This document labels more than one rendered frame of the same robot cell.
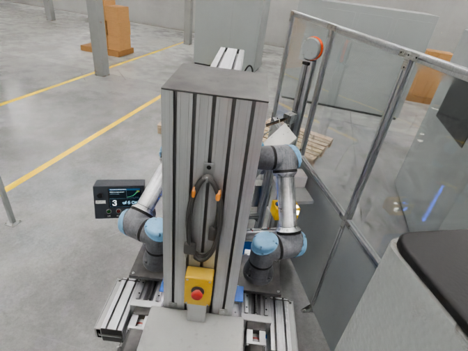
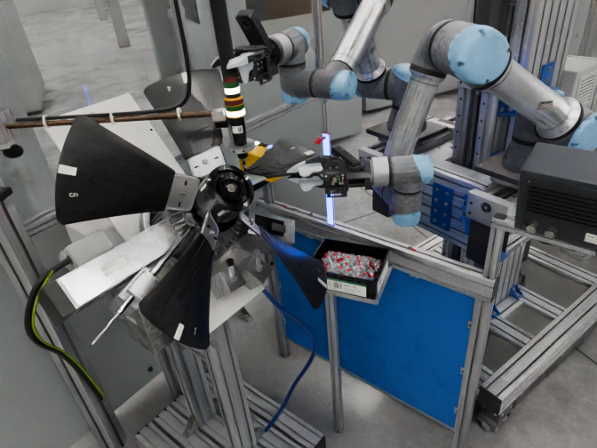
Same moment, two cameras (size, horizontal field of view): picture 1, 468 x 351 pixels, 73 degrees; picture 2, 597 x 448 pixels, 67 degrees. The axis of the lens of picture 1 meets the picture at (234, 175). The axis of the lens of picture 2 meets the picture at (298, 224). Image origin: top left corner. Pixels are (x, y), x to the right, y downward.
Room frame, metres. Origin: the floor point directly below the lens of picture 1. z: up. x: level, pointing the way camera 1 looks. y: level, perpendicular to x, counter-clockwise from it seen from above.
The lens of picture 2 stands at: (2.38, 0.96, 1.70)
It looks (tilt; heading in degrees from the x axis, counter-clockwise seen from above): 32 degrees down; 236
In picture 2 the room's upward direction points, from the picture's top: 6 degrees counter-clockwise
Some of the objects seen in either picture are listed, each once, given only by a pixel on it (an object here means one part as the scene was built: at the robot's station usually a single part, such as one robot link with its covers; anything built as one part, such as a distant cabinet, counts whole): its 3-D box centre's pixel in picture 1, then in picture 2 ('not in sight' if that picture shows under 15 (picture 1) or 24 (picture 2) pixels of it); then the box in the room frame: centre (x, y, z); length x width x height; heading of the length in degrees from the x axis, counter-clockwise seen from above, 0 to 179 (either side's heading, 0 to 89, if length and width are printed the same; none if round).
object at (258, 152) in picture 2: (284, 210); (264, 163); (1.62, -0.35, 1.02); 0.16 x 0.10 x 0.11; 105
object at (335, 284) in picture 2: not in sight; (348, 268); (1.66, 0.14, 0.85); 0.22 x 0.17 x 0.07; 120
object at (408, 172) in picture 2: not in sight; (409, 171); (1.56, 0.26, 1.17); 0.11 x 0.08 x 0.09; 142
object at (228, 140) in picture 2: not in sight; (234, 129); (1.91, 0.02, 1.32); 0.09 x 0.07 x 0.10; 140
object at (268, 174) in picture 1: (260, 214); (177, 330); (2.11, -0.27, 0.58); 0.09 x 0.05 x 1.15; 15
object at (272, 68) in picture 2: not in sight; (258, 60); (1.79, -0.03, 1.45); 0.12 x 0.08 x 0.09; 25
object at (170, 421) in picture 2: not in sight; (229, 441); (2.08, -0.14, 0.04); 0.62 x 0.45 x 0.08; 105
